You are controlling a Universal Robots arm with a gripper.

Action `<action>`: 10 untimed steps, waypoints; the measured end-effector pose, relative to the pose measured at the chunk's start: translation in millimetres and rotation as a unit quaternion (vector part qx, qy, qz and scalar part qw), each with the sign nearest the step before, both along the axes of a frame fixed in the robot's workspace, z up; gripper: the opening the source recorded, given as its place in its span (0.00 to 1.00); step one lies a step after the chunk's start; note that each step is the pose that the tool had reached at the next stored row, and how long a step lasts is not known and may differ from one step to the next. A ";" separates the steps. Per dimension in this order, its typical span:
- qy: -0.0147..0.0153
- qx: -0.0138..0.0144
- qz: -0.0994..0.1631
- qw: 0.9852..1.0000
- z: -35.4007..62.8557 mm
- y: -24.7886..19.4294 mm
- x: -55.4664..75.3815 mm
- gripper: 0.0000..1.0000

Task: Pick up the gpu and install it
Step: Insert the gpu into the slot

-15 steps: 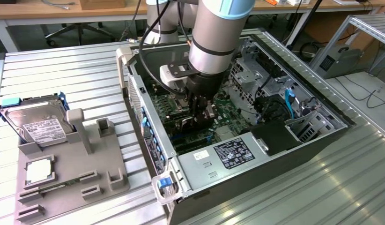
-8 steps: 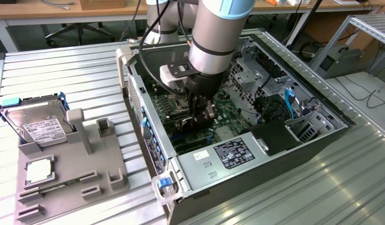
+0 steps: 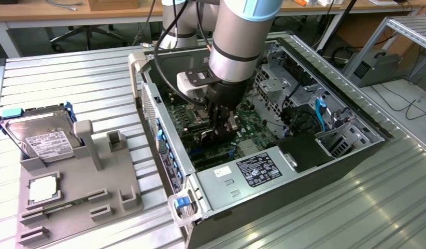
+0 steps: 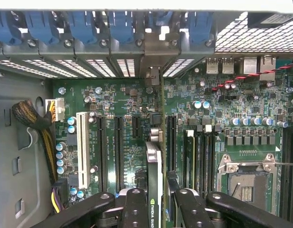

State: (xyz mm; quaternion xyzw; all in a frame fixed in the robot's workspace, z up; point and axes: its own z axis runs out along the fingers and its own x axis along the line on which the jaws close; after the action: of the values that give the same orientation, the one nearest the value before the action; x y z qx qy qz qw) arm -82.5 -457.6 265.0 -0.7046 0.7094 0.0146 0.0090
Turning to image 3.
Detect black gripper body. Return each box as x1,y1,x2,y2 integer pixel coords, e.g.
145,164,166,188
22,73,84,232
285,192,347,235
203,81,247,110

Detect green motherboard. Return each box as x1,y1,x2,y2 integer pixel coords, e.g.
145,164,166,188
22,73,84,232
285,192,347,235
166,87,279,172

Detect CPU socket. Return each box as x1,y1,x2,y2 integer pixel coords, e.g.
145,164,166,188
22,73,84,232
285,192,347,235
187,103,210,122

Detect silver chipset heatsink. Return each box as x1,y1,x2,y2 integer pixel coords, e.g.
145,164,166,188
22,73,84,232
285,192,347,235
239,141,265,153

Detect black expansion slot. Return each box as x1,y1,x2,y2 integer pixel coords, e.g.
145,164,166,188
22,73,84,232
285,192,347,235
190,147,231,161
193,153,235,167

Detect silver drive cage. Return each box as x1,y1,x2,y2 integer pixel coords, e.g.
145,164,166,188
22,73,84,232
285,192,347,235
251,43,334,137

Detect silver power supply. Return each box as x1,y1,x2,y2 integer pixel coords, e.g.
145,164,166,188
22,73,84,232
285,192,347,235
194,144,298,212

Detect metal disk bay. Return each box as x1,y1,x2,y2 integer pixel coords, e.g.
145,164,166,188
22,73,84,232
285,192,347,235
314,120,386,159

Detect open black PC case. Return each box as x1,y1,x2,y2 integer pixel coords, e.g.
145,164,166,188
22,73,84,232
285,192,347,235
128,31,396,249

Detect white small boxes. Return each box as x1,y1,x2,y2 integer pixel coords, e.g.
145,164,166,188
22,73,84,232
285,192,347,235
306,0,342,7

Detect grey computer tower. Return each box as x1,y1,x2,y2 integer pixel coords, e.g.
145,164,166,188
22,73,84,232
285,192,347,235
350,51,404,88

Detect brown cardboard box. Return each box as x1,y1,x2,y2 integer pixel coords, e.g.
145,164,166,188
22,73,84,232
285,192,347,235
88,0,140,12

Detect brown cardboard panel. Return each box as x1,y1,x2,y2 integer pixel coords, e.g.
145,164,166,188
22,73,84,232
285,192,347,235
337,12,419,64

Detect grey parts rack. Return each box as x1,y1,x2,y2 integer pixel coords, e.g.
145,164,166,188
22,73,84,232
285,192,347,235
16,120,146,247

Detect hard disk in blue carrier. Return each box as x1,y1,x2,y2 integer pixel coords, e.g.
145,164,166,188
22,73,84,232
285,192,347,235
0,102,82,164

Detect green RAM stick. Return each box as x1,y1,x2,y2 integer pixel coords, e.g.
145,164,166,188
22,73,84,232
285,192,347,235
25,197,93,216

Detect silver CPU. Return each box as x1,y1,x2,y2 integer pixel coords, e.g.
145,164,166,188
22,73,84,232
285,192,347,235
28,177,61,205

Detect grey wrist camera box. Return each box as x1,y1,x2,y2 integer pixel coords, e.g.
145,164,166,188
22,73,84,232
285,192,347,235
175,69,221,103

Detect black wire bundle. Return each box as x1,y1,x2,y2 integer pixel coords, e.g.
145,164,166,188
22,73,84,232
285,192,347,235
281,105,326,137

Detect black camera cable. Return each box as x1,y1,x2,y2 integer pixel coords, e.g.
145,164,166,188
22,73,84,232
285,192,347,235
153,0,209,106

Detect blue wire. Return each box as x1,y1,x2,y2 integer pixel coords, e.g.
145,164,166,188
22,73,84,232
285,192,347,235
315,96,327,133

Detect grey case handle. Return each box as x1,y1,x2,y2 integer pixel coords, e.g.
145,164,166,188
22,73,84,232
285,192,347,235
128,53,156,101
167,188,203,227

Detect grey hanging cable with plug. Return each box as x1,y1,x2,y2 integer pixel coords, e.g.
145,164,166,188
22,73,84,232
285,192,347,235
138,0,157,48

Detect black coiled cable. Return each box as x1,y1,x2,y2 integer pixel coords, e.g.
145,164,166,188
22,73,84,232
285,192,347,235
331,46,354,65

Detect wooden desk white frame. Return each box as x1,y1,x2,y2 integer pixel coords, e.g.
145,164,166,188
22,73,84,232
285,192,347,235
0,0,165,59
278,0,426,50

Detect grey network cable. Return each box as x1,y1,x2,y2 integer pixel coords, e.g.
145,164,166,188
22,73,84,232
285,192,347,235
45,0,85,11

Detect aluminium profile frame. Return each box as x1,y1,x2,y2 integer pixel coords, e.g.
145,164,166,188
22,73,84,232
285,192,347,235
342,15,426,88

